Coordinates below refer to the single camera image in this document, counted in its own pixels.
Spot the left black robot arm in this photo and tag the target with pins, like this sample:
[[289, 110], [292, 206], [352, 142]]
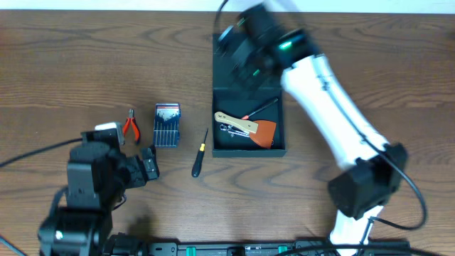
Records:
[[80, 218]]

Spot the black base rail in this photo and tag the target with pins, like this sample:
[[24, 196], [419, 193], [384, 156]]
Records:
[[299, 247]]

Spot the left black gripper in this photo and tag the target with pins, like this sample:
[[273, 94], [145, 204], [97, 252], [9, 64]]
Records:
[[143, 169]]

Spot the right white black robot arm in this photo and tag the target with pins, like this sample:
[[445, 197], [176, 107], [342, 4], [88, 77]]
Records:
[[372, 168]]

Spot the black yellow screwdriver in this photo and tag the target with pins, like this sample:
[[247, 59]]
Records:
[[197, 166]]

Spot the black gift box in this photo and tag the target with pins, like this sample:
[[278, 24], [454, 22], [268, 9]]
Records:
[[240, 91]]

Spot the wooden handled orange scraper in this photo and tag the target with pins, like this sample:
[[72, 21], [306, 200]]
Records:
[[261, 131]]

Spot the blue precision screwdriver set case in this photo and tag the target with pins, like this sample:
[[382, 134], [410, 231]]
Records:
[[166, 125]]

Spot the red handled cutting pliers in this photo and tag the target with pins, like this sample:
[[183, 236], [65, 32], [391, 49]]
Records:
[[131, 123]]

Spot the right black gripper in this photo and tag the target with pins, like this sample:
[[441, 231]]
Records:
[[245, 70]]

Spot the small claw hammer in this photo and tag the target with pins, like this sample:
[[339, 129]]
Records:
[[261, 108]]

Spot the chrome combination wrench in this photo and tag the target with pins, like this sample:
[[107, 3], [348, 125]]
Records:
[[232, 131]]

